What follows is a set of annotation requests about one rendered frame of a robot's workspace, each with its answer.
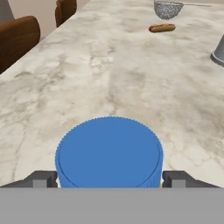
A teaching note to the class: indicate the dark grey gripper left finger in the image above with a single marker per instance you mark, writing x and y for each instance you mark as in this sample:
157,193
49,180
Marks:
43,178

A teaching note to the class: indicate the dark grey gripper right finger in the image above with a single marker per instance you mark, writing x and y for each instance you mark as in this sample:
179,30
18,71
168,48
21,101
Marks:
175,177

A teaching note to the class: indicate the blue-lidded mayonnaise jar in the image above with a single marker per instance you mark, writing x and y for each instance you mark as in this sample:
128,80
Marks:
109,153

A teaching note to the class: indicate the grey metal cone-shaped vessel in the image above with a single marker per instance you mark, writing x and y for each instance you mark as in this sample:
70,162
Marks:
218,52

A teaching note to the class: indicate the brown wooden chair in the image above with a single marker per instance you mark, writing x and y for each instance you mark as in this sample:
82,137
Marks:
16,39
64,10

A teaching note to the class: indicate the hot dog in bun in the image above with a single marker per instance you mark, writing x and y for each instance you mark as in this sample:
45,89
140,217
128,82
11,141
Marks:
162,28

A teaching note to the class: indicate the metal mesh strainer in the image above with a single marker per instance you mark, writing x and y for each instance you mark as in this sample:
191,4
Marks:
167,8

